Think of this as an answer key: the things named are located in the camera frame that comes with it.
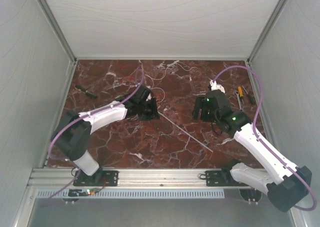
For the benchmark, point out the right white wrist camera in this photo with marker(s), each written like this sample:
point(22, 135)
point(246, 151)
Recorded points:
point(213, 86)

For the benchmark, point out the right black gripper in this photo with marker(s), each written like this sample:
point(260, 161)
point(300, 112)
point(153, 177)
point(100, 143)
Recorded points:
point(201, 103)

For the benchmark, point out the long white zip tie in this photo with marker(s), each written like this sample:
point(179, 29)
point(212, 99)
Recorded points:
point(185, 132)

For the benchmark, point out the slotted grey cable duct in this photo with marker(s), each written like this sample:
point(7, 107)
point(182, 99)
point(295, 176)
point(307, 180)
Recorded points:
point(143, 194)

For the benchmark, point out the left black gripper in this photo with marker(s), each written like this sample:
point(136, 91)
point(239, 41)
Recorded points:
point(153, 114)

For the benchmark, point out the silver wrench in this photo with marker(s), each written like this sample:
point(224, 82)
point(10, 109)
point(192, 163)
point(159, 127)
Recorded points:
point(240, 100)

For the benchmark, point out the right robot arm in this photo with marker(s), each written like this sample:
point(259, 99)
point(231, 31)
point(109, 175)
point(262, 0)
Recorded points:
point(284, 183)

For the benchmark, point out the small circuit board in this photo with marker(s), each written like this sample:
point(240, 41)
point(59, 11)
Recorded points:
point(91, 191)

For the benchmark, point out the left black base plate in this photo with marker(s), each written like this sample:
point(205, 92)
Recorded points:
point(98, 179)

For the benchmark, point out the yellow handled screwdriver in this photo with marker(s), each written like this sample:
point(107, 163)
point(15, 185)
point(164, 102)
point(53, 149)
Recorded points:
point(240, 91)

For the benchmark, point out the aluminium front rail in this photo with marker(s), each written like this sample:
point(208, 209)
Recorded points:
point(134, 178)

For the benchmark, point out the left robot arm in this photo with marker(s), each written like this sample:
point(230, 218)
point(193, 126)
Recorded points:
point(74, 130)

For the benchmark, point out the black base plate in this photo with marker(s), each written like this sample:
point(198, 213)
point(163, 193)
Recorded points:
point(98, 179)
point(219, 178)

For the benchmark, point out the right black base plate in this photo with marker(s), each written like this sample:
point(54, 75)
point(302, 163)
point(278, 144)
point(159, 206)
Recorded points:
point(219, 178)

